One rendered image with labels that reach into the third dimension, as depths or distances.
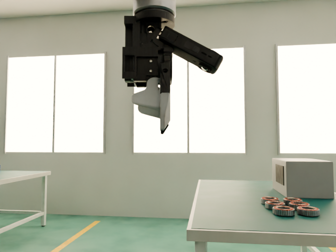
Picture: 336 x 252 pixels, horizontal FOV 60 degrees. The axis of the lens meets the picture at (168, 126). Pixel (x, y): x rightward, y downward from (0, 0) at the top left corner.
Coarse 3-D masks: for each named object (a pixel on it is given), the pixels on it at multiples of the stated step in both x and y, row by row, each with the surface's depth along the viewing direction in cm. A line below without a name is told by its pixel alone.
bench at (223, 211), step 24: (216, 192) 229; (240, 192) 229; (264, 192) 229; (192, 216) 154; (216, 216) 154; (240, 216) 154; (264, 216) 154; (288, 216) 154; (192, 240) 130; (216, 240) 129; (240, 240) 128; (264, 240) 126; (288, 240) 125; (312, 240) 124
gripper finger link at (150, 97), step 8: (152, 80) 46; (152, 88) 45; (136, 96) 44; (144, 96) 44; (152, 96) 44; (160, 96) 43; (168, 96) 43; (136, 104) 43; (144, 104) 43; (152, 104) 43; (160, 104) 43; (168, 104) 43; (160, 112) 42; (168, 112) 43; (160, 120) 42; (168, 120) 43; (160, 128) 42
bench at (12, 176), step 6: (0, 174) 362; (6, 174) 362; (12, 174) 362; (18, 174) 362; (24, 174) 362; (30, 174) 364; (36, 174) 377; (42, 174) 391; (48, 174) 406; (0, 180) 312; (6, 180) 321; (12, 180) 331; (18, 180) 341; (42, 180) 403; (42, 186) 403; (42, 192) 402; (42, 198) 402; (42, 204) 401; (0, 210) 410; (6, 210) 408; (12, 210) 407; (18, 210) 407; (24, 210) 407; (30, 210) 407; (42, 210) 401; (30, 216) 373; (36, 216) 383; (42, 216) 400; (18, 222) 347; (24, 222) 358; (42, 222) 400; (0, 228) 321; (6, 228) 326
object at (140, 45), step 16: (128, 16) 49; (144, 16) 48; (160, 16) 48; (128, 32) 50; (144, 32) 49; (160, 32) 50; (128, 48) 47; (144, 48) 47; (160, 48) 49; (128, 64) 48; (144, 64) 47; (128, 80) 48; (144, 80) 47
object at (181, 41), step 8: (168, 32) 48; (176, 32) 48; (160, 40) 49; (168, 40) 48; (176, 40) 48; (184, 40) 48; (192, 40) 48; (176, 48) 49; (184, 48) 48; (192, 48) 48; (200, 48) 48; (208, 48) 48; (184, 56) 51; (192, 56) 49; (200, 56) 48; (208, 56) 48; (216, 56) 48; (200, 64) 49; (208, 64) 48; (216, 64) 48; (208, 72) 51
